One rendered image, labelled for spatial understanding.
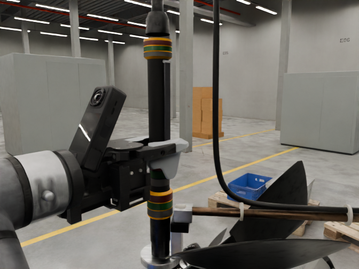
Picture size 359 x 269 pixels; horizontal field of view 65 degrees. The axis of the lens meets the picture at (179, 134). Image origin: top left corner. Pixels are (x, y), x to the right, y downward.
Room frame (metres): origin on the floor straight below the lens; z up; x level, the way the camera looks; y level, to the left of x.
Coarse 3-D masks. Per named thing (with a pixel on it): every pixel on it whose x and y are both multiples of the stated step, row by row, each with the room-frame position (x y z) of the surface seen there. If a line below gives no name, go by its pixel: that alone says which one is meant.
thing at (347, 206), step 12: (216, 0) 0.43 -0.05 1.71; (216, 12) 0.43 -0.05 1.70; (216, 24) 0.43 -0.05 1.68; (216, 36) 0.43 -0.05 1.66; (216, 48) 0.43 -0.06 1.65; (216, 60) 0.43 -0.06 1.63; (216, 72) 0.43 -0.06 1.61; (216, 84) 0.43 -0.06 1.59; (216, 96) 0.43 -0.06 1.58; (216, 108) 0.43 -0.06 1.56; (216, 120) 0.43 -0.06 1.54; (216, 132) 0.43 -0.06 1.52; (216, 144) 0.43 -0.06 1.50; (216, 156) 0.43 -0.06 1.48; (216, 168) 0.43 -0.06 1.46; (228, 192) 0.43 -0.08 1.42; (240, 204) 0.43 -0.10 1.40; (252, 204) 0.43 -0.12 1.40; (264, 204) 0.42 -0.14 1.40; (276, 204) 0.42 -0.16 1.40; (288, 204) 0.42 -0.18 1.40; (348, 204) 0.42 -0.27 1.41; (240, 216) 0.42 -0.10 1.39; (348, 216) 0.41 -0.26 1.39
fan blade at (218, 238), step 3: (225, 228) 0.83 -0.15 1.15; (222, 231) 0.81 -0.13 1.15; (225, 231) 0.84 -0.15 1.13; (219, 234) 0.78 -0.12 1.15; (222, 234) 0.82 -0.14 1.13; (216, 237) 0.76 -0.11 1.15; (219, 237) 0.79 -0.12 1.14; (222, 237) 0.83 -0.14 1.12; (213, 240) 0.74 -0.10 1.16; (216, 240) 0.77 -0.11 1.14; (219, 240) 0.80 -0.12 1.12; (210, 243) 0.71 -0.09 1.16; (213, 243) 0.74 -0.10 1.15; (216, 243) 0.78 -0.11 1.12; (219, 243) 0.81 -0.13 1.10
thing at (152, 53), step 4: (144, 52) 0.44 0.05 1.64; (148, 52) 0.43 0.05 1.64; (152, 52) 0.42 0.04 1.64; (156, 52) 0.42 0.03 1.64; (160, 52) 0.42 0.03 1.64; (164, 52) 0.43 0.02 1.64; (168, 52) 0.43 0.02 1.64; (144, 56) 0.44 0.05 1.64; (148, 56) 0.43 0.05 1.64; (168, 56) 0.43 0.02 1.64
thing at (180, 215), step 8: (176, 208) 0.43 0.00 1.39; (176, 216) 0.43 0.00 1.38; (184, 216) 0.43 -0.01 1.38; (192, 216) 0.44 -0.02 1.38; (176, 224) 0.42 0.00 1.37; (184, 224) 0.42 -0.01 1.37; (176, 232) 0.42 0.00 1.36; (184, 232) 0.42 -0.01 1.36; (176, 240) 0.43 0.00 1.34; (144, 248) 0.46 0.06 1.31; (176, 248) 0.43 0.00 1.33; (144, 256) 0.43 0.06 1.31; (152, 256) 0.43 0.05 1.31; (176, 256) 0.43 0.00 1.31; (144, 264) 0.42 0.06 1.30; (152, 264) 0.41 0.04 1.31; (160, 264) 0.41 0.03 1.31; (168, 264) 0.41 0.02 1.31; (176, 264) 0.42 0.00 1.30
